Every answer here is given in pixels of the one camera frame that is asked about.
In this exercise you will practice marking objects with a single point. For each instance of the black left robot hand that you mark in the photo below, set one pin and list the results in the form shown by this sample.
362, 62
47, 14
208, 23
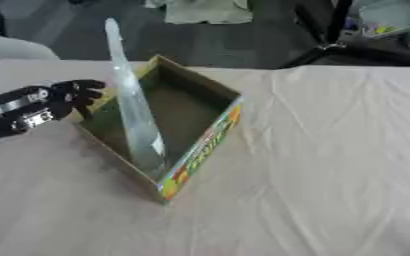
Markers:
68, 95

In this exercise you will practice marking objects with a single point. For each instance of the clear plastic bottle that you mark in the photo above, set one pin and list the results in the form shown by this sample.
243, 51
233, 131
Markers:
135, 113

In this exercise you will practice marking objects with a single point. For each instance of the cardboard box with green inside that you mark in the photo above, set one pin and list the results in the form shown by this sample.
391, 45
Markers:
182, 106

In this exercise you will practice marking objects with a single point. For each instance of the grey chair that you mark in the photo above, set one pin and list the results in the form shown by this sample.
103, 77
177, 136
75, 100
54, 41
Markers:
10, 48

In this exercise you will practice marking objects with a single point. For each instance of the pale cloth bag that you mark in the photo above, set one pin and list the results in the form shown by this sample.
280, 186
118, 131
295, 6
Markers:
208, 11

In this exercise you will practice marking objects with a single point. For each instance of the black tripod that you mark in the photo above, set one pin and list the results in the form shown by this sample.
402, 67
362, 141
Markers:
331, 40

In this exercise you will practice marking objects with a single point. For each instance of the clear plastic storage container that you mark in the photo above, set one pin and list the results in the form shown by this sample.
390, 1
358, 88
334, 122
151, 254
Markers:
389, 16

